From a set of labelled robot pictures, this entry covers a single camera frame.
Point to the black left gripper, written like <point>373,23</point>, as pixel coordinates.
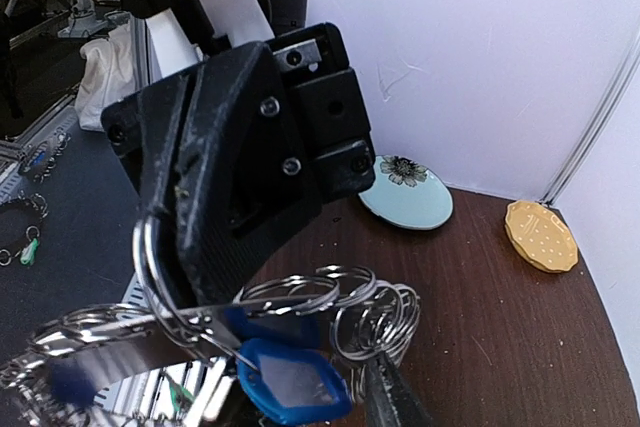
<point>234,156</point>

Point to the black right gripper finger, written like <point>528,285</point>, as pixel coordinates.
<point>389,401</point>

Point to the metal disc with key rings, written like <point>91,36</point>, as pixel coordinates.
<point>68,361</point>

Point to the blue key tag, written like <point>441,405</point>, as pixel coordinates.
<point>291,386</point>
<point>289,329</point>

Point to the green key tag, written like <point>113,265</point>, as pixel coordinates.
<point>181,398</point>

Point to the white plastic bag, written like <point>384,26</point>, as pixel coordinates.
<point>108,76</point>

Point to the light blue plate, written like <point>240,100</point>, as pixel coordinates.
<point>407,194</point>

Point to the yellow dotted plate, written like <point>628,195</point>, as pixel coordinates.
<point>540,237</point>

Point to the left aluminium frame post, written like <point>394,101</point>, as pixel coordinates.
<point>605,108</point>

